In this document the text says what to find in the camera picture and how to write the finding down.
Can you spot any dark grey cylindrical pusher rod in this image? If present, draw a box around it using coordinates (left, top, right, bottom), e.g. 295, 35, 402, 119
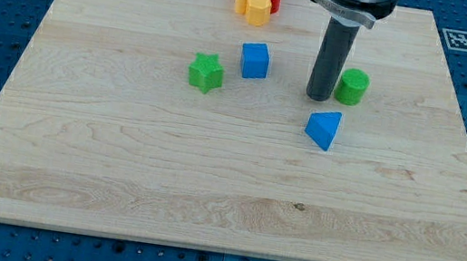
306, 18, 359, 102

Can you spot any blue cube block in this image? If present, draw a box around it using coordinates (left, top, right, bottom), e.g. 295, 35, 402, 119
240, 43, 270, 79

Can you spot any white fiducial marker tag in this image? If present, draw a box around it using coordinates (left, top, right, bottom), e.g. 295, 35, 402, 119
443, 28, 467, 53

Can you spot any green star block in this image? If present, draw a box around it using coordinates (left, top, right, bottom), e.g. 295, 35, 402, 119
188, 53, 225, 93

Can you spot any blue triangle block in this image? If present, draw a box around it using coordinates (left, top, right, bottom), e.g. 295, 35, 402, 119
305, 111, 343, 151

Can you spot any light wooden board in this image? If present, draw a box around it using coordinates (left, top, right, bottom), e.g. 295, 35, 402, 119
0, 0, 467, 261

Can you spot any green cylinder block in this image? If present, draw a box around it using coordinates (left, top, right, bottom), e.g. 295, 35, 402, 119
335, 68, 370, 106

